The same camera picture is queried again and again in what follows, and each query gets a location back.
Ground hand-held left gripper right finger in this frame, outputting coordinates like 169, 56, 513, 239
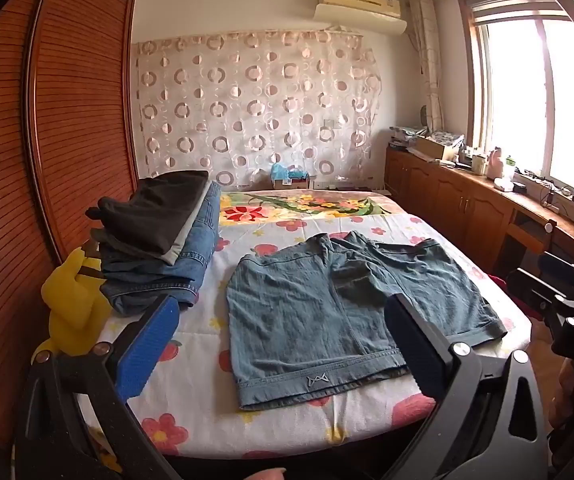
384, 292, 551, 480

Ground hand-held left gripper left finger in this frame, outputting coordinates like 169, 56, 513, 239
14, 293, 184, 480

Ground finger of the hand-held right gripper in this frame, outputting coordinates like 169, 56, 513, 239
506, 267, 570, 318
538, 251, 574, 288

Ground teal denim shorts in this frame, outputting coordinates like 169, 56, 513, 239
226, 231, 509, 412

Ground grey folded pants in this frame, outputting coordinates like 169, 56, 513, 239
159, 180, 214, 267

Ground black folded pants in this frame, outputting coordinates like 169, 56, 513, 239
85, 170, 211, 257

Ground person's right hand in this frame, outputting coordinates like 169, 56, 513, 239
547, 367, 574, 436

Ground person's left hand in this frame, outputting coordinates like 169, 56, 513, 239
243, 467, 288, 480

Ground wooden chair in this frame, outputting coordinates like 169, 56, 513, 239
504, 221, 544, 262

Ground blue folded jeans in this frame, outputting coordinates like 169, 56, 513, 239
101, 181, 223, 283
106, 260, 204, 318

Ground yellow plush toy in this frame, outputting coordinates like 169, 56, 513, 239
31, 244, 110, 362

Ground long wooden cabinet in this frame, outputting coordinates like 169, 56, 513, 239
384, 144, 574, 282

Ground pink plastic bottle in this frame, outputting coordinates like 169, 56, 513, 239
487, 147, 506, 179

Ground flower and strawberry bed sheet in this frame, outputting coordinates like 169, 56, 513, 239
74, 187, 534, 461

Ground open cardboard box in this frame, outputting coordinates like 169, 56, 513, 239
413, 134, 461, 162

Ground bright floral blanket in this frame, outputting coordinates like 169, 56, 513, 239
218, 190, 399, 225

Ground wooden framed window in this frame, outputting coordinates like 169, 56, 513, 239
458, 0, 574, 207

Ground stack of papers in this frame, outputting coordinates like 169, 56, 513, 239
389, 126, 429, 149

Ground small cardboard box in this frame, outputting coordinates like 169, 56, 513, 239
270, 173, 313, 191

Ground wooden louvered wardrobe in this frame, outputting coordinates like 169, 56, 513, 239
0, 0, 140, 452

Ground checked window curtain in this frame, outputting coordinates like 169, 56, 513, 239
409, 0, 446, 134

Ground circle pattern curtain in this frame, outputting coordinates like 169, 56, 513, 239
132, 27, 386, 192

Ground white air conditioner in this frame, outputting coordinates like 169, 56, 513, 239
313, 3, 408, 37

